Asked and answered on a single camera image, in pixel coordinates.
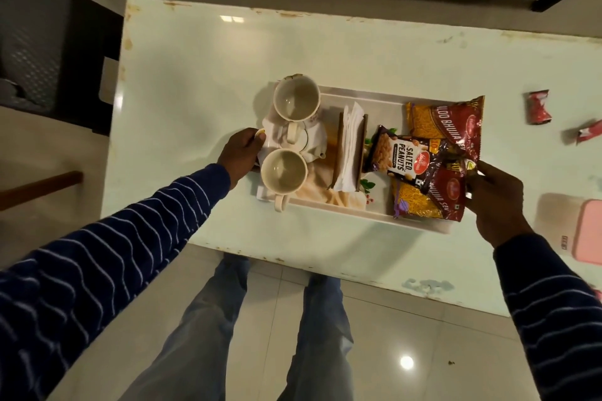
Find person's right hand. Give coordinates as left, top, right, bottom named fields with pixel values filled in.
left=463, top=160, right=535, bottom=249

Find black woven stool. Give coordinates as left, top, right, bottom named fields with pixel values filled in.
left=0, top=0, right=124, bottom=136

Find person's left hand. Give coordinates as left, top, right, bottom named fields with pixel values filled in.
left=217, top=128, right=268, bottom=190

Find aloo bhujia packet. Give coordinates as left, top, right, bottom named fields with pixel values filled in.
left=393, top=151, right=476, bottom=222
left=405, top=96, right=485, bottom=163

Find white paper napkins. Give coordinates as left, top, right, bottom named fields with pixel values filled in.
left=332, top=102, right=366, bottom=192

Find white floral mug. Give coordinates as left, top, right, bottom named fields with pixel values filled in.
left=260, top=147, right=309, bottom=212
left=272, top=74, right=322, bottom=144

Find person's left leg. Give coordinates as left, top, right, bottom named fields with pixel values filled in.
left=120, top=254, right=253, bottom=401

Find person's left forearm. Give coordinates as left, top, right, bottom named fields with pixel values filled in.
left=0, top=163, right=231, bottom=401

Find person's right forearm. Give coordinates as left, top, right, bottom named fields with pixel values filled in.
left=494, top=234, right=602, bottom=401

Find person's leg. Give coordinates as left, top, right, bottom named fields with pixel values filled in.
left=277, top=273, right=354, bottom=401
left=120, top=254, right=253, bottom=401

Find salted peanuts packet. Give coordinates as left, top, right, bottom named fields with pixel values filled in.
left=366, top=125, right=452, bottom=191

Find wooden chair beige cushion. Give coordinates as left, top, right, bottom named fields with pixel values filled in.
left=0, top=171, right=84, bottom=211

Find wooden napkin holder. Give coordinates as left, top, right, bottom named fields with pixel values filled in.
left=328, top=112, right=369, bottom=192

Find person's right leg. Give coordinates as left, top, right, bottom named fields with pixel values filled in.
left=277, top=273, right=354, bottom=401

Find pink box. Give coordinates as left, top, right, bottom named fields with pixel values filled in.
left=536, top=192, right=586, bottom=251

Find white floral tray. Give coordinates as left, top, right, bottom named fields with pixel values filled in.
left=256, top=81, right=471, bottom=233

